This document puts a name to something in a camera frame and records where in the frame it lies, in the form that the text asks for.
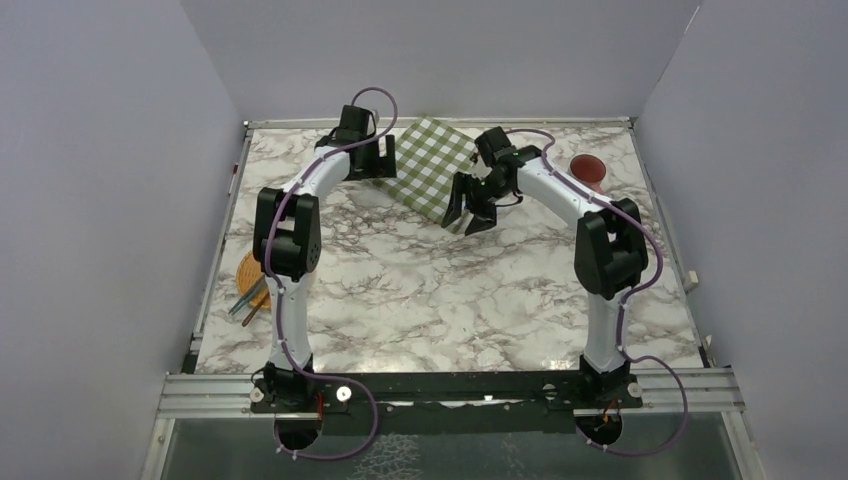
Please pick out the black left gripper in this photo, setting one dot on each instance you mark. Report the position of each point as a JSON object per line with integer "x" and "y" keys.
{"x": 380, "y": 165}

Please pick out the brown handled utensil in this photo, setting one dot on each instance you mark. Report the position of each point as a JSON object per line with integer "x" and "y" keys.
{"x": 261, "y": 304}

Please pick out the orange woven plate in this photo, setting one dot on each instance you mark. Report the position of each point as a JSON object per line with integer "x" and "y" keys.
{"x": 249, "y": 269}

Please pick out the green white checkered cloth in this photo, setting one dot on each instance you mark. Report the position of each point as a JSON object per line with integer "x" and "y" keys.
{"x": 428, "y": 155}

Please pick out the aluminium mounting rail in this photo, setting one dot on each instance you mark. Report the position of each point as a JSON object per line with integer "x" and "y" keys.
{"x": 241, "y": 396}

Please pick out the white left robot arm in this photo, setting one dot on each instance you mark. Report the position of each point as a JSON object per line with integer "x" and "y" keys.
{"x": 287, "y": 241}

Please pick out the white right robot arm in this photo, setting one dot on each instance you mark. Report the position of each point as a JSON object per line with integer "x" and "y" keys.
{"x": 610, "y": 252}

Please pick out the blue handled utensil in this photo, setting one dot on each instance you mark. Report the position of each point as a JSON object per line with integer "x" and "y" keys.
{"x": 245, "y": 298}

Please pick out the pink ceramic mug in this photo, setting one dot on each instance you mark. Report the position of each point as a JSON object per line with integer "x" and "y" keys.
{"x": 588, "y": 170}

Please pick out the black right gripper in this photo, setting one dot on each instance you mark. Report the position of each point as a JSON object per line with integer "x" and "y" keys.
{"x": 483, "y": 218}

